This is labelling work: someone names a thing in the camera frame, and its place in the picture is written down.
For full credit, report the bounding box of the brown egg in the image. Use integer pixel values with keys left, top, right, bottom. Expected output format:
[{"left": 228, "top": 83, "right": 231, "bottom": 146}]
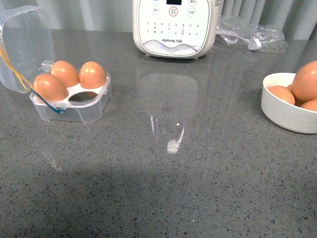
[
  {"left": 300, "top": 99, "right": 317, "bottom": 112},
  {"left": 33, "top": 73, "right": 69, "bottom": 101},
  {"left": 79, "top": 61, "right": 107, "bottom": 89},
  {"left": 268, "top": 85, "right": 295, "bottom": 105},
  {"left": 292, "top": 61, "right": 317, "bottom": 101},
  {"left": 51, "top": 60, "right": 79, "bottom": 88},
  {"left": 286, "top": 84, "right": 293, "bottom": 92}
]

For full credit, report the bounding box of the clear plastic egg box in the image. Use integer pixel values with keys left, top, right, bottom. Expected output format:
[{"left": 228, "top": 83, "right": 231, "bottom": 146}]
[{"left": 0, "top": 5, "right": 111, "bottom": 123}]

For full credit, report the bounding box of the white Joyoung cooker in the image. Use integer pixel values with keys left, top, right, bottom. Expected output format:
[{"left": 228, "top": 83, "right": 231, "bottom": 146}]
[{"left": 132, "top": 0, "right": 223, "bottom": 59}]

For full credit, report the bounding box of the blue rubber band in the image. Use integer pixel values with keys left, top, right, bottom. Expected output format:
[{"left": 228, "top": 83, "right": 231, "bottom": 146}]
[{"left": 30, "top": 88, "right": 65, "bottom": 114}]

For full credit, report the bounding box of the clear plastic bag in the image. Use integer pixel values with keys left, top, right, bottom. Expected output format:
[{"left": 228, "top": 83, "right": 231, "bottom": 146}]
[{"left": 216, "top": 15, "right": 288, "bottom": 53}]

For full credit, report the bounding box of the white round bowl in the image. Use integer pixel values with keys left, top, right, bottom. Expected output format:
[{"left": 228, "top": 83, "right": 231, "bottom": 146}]
[{"left": 261, "top": 73, "right": 317, "bottom": 134}]

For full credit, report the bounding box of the yellow rubber band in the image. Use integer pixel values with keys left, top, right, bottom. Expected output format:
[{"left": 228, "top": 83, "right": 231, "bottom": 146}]
[{"left": 0, "top": 47, "right": 33, "bottom": 91}]

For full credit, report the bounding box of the white power cable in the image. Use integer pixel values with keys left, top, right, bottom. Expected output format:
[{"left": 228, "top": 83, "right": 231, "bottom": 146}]
[{"left": 215, "top": 27, "right": 262, "bottom": 52}]

